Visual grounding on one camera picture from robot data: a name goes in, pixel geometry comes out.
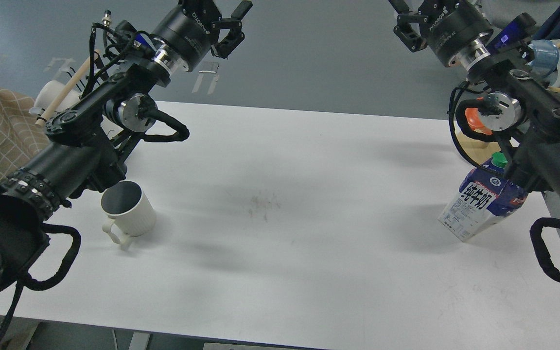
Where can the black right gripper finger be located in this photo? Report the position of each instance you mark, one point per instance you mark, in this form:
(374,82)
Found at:
(400,6)
(405,32)

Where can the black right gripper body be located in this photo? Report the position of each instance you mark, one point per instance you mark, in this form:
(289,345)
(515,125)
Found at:
(451,25)

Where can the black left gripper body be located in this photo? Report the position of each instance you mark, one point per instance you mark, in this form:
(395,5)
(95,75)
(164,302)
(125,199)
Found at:
(187,29)

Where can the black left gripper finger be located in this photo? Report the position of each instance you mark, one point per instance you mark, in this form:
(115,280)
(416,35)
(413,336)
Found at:
(234,21)
(228,44)

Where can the blue milk carton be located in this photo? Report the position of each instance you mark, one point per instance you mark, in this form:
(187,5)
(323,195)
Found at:
(484,199)

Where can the white ribbed mug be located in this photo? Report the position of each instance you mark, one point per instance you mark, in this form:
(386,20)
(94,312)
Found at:
(129,213)

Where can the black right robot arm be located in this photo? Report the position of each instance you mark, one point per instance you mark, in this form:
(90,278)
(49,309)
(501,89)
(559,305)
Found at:
(518,112)

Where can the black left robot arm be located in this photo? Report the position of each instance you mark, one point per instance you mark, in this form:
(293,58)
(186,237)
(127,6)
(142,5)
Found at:
(37,255)

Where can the orange cup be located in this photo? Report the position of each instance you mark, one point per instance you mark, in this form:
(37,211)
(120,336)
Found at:
(475,128)

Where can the blue cup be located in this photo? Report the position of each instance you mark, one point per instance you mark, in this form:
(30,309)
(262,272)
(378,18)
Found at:
(545,57)

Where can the wooden cup tree stand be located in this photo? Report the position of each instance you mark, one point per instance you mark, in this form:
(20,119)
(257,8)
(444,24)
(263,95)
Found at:
(480,151)

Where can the white rear mug on rack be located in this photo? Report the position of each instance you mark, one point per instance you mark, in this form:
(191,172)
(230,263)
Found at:
(48,94)

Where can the black wire cup rack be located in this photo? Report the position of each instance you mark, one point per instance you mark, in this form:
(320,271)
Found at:
(82,124)

